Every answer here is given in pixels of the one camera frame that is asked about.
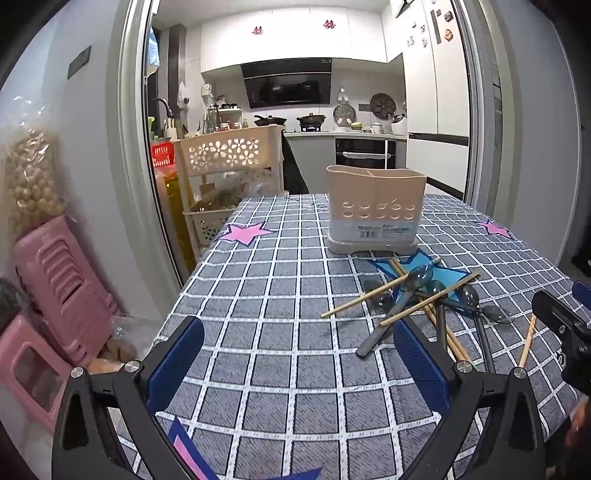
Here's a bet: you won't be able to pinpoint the red plastic basket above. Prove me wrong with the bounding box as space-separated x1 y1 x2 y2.
151 141 176 168

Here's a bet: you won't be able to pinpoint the dark translucent spoon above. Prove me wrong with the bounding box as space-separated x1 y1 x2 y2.
462 282 496 374
443 300 515 325
362 280 394 311
355 258 443 357

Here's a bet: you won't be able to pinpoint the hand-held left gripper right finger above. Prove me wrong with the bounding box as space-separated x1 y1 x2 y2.
392 318 548 480

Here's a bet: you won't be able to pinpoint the white upper kitchen cabinets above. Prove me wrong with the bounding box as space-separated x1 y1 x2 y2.
201 4 387 75

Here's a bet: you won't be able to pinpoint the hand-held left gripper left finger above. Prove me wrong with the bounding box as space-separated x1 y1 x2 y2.
51 316 206 480

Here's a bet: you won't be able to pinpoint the wooden chopstick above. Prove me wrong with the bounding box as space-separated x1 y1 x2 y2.
389 258 472 364
517 315 537 369
321 272 419 319
379 272 482 328
394 261 463 365

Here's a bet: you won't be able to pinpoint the beige floral basket trolley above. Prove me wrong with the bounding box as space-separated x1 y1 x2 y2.
173 126 284 259

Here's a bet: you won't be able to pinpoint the white spice rack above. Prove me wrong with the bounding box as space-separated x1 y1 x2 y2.
205 104 244 134

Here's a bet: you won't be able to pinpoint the beige plastic utensil holder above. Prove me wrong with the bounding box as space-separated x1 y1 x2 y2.
324 164 428 256

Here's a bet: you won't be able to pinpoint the black built-in oven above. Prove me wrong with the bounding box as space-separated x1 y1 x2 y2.
335 137 397 171

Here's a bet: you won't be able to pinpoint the grey checked star tablecloth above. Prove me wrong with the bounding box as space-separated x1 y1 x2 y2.
111 193 578 480

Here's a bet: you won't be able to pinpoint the clear plastic bag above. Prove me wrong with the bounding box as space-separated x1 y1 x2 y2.
88 316 162 374

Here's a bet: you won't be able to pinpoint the yellow cooking oil bottle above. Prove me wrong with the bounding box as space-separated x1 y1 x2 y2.
157 167 197 273

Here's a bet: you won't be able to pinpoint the stack of pink plastic stools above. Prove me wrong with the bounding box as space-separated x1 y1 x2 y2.
11 215 123 365

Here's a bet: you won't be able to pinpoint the black range hood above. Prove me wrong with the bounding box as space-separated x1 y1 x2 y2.
241 59 333 109

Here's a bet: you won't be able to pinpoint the black cloth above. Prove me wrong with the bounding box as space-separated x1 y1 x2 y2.
281 136 309 195

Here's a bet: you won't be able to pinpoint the crumpled plastic bag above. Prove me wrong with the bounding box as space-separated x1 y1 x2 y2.
201 168 278 213

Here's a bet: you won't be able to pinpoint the clear bag of pale beans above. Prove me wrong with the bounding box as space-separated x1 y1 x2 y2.
4 99 65 236

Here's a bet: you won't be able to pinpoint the white refrigerator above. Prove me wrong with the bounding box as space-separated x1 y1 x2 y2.
388 0 472 197

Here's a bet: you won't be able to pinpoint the dark wall switch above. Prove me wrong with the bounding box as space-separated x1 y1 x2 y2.
67 46 92 79

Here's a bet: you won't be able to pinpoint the grey base cabinet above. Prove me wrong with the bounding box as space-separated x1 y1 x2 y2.
284 136 337 195

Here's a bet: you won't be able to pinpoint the round dark multi-well pan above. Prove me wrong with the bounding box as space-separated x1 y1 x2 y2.
369 93 398 120

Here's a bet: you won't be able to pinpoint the black chopstick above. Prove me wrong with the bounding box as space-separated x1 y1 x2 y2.
424 278 450 350

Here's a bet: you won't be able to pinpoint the pink plastic stool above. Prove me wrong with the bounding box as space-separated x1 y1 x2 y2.
0 314 75 432

